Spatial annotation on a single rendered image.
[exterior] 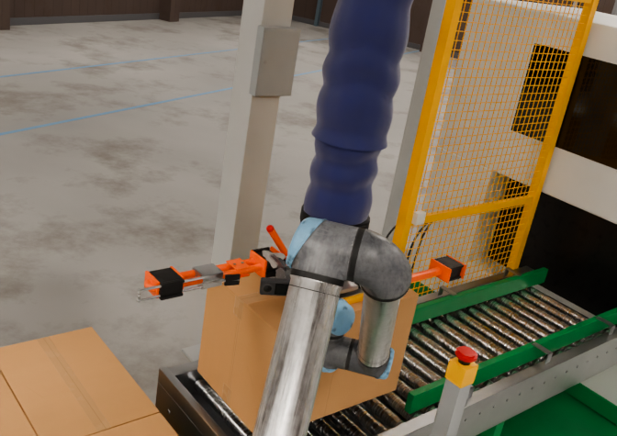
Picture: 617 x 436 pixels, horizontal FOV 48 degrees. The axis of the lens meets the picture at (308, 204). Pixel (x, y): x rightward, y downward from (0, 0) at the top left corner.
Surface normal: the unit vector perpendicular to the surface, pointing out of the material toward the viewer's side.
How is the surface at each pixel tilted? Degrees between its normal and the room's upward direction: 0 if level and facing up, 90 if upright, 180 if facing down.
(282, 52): 90
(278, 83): 90
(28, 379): 0
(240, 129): 90
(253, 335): 90
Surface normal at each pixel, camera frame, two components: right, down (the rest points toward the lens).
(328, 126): -0.64, 0.36
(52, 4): 0.87, 0.30
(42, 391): 0.16, -0.92
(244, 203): 0.61, 0.38
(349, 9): -0.72, -0.04
